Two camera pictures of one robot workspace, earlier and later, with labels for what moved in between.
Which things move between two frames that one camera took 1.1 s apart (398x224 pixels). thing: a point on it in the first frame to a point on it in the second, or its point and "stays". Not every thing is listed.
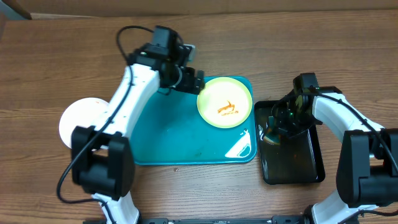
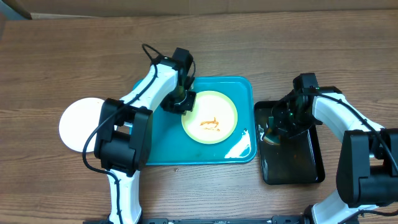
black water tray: (295, 159) stays
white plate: (83, 112) stays
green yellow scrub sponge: (272, 137) stays
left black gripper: (185, 86) to (188, 106)
